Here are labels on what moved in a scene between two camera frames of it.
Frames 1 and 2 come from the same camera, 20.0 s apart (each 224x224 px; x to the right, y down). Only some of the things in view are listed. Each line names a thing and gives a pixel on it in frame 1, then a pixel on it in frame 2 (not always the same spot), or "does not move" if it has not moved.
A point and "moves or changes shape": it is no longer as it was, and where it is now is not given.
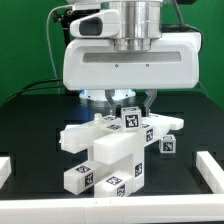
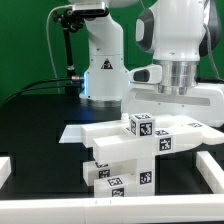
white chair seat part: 120,152 to 136,174
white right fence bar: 210,171 does not move
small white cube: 122,183 does not move
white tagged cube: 131,118 moves or changes shape
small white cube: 83,176 to 100,169
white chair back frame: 79,136 to 111,140
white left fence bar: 5,169 does not move
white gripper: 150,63 to 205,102
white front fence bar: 86,210 does not move
